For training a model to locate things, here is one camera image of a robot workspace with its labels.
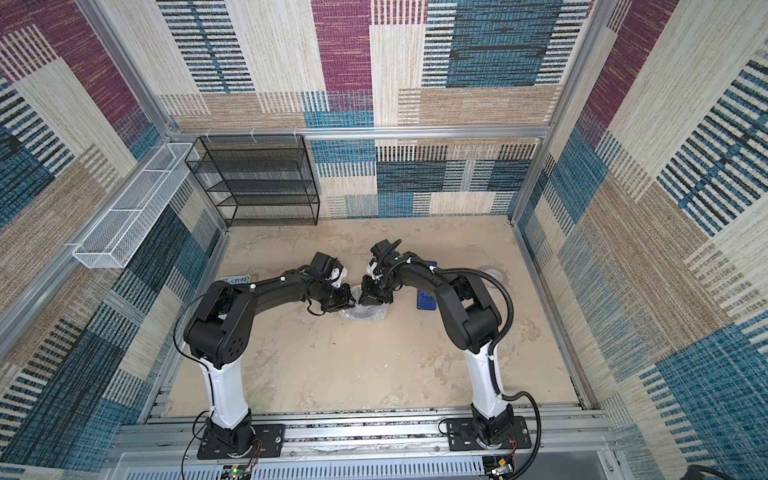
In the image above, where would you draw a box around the blue tape dispenser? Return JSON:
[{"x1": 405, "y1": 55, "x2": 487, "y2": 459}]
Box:
[{"x1": 416, "y1": 290, "x2": 437, "y2": 311}]

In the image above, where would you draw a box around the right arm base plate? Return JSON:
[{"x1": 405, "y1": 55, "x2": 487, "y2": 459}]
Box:
[{"x1": 437, "y1": 416, "x2": 533, "y2": 451}]

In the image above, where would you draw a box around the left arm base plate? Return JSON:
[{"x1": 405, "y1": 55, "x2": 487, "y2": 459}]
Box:
[{"x1": 196, "y1": 422, "x2": 285, "y2": 460}]

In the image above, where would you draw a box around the aluminium front rail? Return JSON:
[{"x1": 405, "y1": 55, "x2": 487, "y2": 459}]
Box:
[{"x1": 100, "y1": 402, "x2": 633, "y2": 479}]

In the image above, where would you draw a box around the white wire mesh basket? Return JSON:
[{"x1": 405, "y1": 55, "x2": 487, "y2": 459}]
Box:
[{"x1": 73, "y1": 143, "x2": 192, "y2": 269}]

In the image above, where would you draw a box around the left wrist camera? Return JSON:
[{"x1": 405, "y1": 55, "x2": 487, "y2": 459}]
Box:
[{"x1": 307, "y1": 252, "x2": 347, "y2": 288}]

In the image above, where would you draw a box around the Treehouse paperback book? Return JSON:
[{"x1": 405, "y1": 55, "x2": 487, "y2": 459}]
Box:
[{"x1": 219, "y1": 274, "x2": 251, "y2": 285}]

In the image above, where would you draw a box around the clear bubble wrap sheet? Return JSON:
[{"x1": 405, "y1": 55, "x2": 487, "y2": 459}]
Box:
[{"x1": 339, "y1": 284, "x2": 388, "y2": 321}]

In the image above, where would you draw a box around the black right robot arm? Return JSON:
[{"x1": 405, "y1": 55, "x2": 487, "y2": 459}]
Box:
[{"x1": 358, "y1": 254, "x2": 542, "y2": 479}]

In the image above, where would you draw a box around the black mesh shelf rack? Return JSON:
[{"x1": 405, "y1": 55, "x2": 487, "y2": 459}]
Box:
[{"x1": 185, "y1": 134, "x2": 320, "y2": 227}]

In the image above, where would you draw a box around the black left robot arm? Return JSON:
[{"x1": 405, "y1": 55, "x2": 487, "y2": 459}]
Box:
[{"x1": 183, "y1": 266, "x2": 355, "y2": 458}]

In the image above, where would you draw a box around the clear packing tape roll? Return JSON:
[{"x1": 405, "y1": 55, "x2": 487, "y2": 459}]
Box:
[{"x1": 484, "y1": 267, "x2": 509, "y2": 287}]

